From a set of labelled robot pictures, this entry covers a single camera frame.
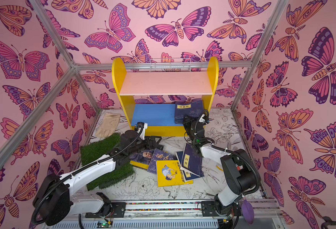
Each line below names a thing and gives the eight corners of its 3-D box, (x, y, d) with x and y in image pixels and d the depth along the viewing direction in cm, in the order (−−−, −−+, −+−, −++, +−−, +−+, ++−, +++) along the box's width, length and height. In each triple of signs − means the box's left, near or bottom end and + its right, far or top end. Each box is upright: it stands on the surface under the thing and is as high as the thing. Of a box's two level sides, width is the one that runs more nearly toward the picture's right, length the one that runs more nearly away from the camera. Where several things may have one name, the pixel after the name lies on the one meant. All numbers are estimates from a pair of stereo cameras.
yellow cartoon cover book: (155, 186, 83) (154, 183, 79) (157, 163, 92) (156, 159, 88) (192, 186, 83) (193, 183, 79) (190, 163, 92) (190, 159, 88)
